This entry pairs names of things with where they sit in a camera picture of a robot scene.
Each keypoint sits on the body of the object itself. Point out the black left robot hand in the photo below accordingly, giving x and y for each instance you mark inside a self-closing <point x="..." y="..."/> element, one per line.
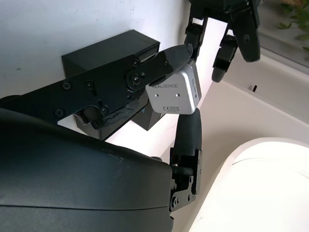
<point x="248" y="31"/>

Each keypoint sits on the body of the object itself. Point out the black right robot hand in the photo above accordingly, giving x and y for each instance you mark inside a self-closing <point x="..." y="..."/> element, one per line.
<point x="72" y="183"/>

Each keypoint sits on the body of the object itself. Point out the small silver RealSense camera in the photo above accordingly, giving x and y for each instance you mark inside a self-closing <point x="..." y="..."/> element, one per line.
<point x="171" y="94"/>

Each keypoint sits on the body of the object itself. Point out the black RealSense box lid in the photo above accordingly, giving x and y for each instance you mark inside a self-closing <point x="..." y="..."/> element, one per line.
<point x="147" y="119"/>

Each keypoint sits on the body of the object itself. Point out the green leafy plant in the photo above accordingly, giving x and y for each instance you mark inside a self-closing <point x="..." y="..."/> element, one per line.
<point x="299" y="14"/>

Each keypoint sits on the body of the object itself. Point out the white rounded robot shell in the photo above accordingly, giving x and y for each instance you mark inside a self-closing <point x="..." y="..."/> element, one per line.
<point x="260" y="188"/>

